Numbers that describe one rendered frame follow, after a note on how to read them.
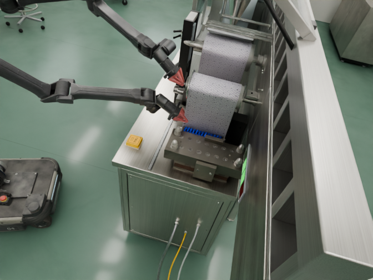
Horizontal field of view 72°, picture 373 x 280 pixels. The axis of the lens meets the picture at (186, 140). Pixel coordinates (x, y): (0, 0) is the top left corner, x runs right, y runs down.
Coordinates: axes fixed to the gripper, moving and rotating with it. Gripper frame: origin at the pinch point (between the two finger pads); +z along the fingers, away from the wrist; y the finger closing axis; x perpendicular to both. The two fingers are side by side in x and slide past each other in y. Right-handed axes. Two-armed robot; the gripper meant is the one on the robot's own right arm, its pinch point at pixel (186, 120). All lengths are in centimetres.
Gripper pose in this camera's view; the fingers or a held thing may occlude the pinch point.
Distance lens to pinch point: 135.2
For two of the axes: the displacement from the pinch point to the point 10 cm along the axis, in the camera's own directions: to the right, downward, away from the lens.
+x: 6.0, -4.6, -6.6
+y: -2.5, 6.8, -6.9
